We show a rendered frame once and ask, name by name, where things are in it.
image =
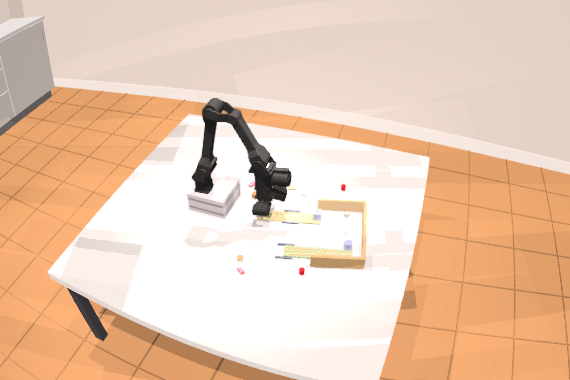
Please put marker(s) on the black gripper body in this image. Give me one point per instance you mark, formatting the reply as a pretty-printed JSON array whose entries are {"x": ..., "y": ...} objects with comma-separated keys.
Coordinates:
[{"x": 261, "y": 208}]

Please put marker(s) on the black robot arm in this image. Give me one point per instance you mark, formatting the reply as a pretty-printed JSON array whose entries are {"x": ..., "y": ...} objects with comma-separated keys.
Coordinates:
[{"x": 258, "y": 155}]

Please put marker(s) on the yellow patterned flat strip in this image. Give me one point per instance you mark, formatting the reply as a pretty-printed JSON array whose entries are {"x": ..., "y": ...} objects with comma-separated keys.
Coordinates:
[{"x": 297, "y": 252}]

